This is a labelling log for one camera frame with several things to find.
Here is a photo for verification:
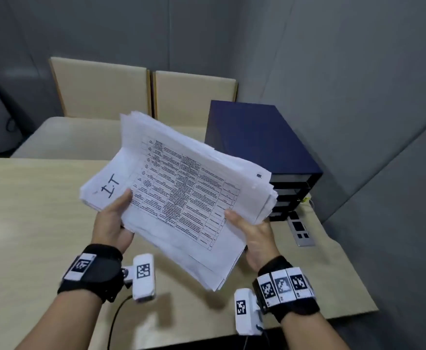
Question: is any person's left hand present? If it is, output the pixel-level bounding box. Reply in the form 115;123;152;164
90;188;135;255

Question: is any person's right hand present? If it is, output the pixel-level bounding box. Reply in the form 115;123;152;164
224;209;282;271

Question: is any stack of printed paper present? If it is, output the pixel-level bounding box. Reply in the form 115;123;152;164
79;111;279;292

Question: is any person's right forearm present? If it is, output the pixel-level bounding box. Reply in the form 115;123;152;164
280;312;349;350

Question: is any person's left forearm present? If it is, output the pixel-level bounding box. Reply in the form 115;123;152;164
15;289;103;350

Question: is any silver grey device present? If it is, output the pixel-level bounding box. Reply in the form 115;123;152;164
287;211;316;247

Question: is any black marker wristband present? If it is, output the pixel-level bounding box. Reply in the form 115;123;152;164
253;255;321;324
57;244;125;304

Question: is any beige cushioned chair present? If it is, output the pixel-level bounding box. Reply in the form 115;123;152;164
10;56;152;161
153;70;239;142

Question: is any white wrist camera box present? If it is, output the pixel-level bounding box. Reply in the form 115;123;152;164
233;287;265;336
121;253;156;302

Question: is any thin black cable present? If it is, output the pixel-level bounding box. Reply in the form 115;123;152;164
243;335;270;350
107;295;133;350

